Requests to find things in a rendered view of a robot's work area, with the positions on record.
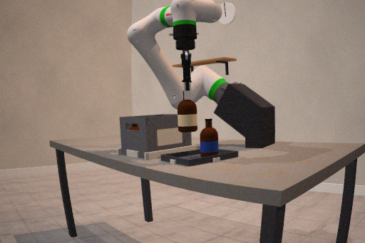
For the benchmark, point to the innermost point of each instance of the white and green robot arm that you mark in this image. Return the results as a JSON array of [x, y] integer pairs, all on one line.
[[182, 15]]

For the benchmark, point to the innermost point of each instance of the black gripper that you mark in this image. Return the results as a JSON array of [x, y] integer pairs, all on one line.
[[186, 44]]

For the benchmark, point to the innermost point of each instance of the grey divided crate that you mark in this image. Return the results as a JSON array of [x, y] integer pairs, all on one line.
[[156, 132]]

